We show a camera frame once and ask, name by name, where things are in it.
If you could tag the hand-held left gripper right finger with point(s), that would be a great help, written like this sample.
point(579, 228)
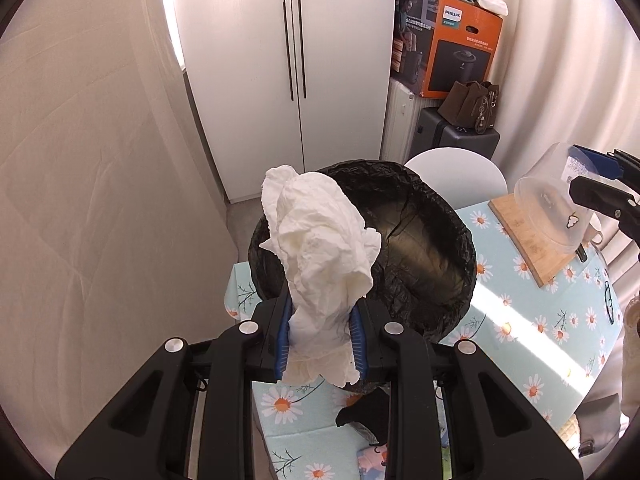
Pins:
point(359, 345)

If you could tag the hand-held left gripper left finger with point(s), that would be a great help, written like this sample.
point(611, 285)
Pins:
point(282, 342)

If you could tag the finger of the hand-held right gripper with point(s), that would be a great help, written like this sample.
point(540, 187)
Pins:
point(600, 195)
point(597, 162)

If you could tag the trash bin with black bag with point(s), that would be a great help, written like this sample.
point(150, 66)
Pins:
point(425, 260)

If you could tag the white paper towel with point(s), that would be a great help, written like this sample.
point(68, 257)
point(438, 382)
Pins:
point(320, 240)

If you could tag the person's right forearm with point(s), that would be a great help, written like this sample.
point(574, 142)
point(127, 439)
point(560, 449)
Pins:
point(632, 320)

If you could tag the white mug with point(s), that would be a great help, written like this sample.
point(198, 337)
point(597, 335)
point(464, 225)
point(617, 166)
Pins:
point(595, 230)

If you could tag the clear plastic container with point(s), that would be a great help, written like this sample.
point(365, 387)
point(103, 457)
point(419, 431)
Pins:
point(550, 195)

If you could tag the wooden cutting board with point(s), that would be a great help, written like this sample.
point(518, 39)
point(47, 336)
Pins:
point(545, 270)

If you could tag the white curtain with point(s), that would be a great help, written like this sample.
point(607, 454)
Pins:
point(565, 60)

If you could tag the black rimmed glasses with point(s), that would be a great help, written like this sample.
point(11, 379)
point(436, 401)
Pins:
point(608, 302)

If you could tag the pink printed wrapper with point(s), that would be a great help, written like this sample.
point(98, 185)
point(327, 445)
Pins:
point(372, 455)

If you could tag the white round chair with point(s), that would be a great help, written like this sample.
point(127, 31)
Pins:
point(460, 175)

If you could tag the brown handbag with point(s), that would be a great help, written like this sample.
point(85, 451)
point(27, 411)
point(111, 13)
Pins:
point(465, 105)

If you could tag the dark grey suitcase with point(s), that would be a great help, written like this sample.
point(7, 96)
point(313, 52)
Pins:
point(450, 137)

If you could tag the orange and black cardboard box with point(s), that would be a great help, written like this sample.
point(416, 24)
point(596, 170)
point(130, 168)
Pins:
point(450, 60)

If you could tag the white pouch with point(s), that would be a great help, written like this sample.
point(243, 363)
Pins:
point(492, 4)

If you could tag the white ribbed suitcase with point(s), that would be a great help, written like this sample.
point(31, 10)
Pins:
point(400, 120)

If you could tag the white wardrobe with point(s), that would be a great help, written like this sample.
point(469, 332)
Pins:
point(340, 60)

